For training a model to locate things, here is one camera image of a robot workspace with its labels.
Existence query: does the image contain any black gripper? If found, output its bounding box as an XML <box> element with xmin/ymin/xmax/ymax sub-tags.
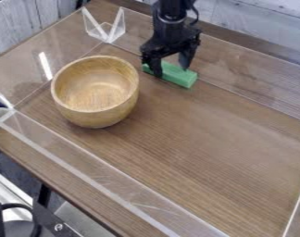
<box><xmin>140</xmin><ymin>19</ymin><xmax>200</xmax><ymax>78</ymax></box>

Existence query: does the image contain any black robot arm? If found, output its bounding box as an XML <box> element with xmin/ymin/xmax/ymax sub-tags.
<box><xmin>140</xmin><ymin>0</ymin><xmax>202</xmax><ymax>78</ymax></box>

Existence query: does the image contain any clear acrylic corner bracket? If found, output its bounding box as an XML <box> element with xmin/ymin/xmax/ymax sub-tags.
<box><xmin>80</xmin><ymin>7</ymin><xmax>124</xmax><ymax>44</ymax></box>

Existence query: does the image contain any light wooden bowl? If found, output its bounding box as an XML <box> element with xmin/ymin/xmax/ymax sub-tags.
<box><xmin>51</xmin><ymin>55</ymin><xmax>140</xmax><ymax>128</ymax></box>

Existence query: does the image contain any black cable loop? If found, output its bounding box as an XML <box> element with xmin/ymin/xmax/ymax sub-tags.
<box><xmin>0</xmin><ymin>202</ymin><xmax>42</xmax><ymax>237</ymax></box>

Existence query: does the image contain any black table leg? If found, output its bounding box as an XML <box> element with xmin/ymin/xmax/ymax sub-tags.
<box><xmin>37</xmin><ymin>184</ymin><xmax>51</xmax><ymax>207</ymax></box>

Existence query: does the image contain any clear acrylic tray wall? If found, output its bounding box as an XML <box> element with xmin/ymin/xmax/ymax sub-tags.
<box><xmin>0</xmin><ymin>96</ymin><xmax>227</xmax><ymax>237</ymax></box>

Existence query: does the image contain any green rectangular block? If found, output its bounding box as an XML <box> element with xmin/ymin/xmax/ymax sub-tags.
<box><xmin>141</xmin><ymin>61</ymin><xmax>198</xmax><ymax>89</ymax></box>

